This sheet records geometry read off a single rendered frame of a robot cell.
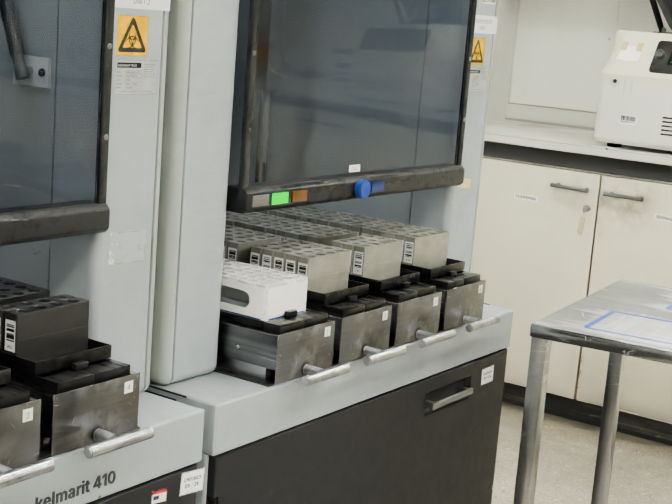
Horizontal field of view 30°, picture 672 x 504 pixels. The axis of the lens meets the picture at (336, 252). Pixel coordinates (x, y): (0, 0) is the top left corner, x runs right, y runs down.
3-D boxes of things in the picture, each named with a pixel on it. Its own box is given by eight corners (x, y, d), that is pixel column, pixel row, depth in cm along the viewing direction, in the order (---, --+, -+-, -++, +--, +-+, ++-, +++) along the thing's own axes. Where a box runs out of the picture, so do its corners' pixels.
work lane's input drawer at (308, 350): (-53, 293, 208) (-52, 239, 206) (12, 282, 219) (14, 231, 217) (300, 394, 168) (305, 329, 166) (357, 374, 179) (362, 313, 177)
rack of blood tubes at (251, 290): (109, 290, 189) (110, 250, 188) (154, 282, 197) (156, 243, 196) (264, 330, 172) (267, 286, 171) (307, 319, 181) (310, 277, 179)
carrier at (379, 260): (390, 273, 209) (393, 238, 208) (400, 275, 208) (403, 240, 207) (350, 282, 200) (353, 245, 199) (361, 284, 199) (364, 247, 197)
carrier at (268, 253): (303, 277, 200) (306, 240, 199) (314, 280, 199) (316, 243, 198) (258, 287, 191) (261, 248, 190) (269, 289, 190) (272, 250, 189)
